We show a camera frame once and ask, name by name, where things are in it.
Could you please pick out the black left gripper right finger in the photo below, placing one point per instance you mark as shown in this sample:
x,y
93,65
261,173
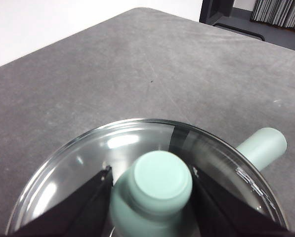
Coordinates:
x,y
223,217

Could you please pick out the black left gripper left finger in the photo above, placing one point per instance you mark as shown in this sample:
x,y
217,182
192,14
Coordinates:
x,y
70,217

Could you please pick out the glass lid with green knob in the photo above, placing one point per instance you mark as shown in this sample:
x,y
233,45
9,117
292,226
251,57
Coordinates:
x,y
162,177

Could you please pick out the grey pleated curtain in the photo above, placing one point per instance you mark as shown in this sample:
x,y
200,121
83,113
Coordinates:
x,y
278,12

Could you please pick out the black metal frame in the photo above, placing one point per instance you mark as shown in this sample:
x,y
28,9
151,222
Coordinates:
x,y
211,12

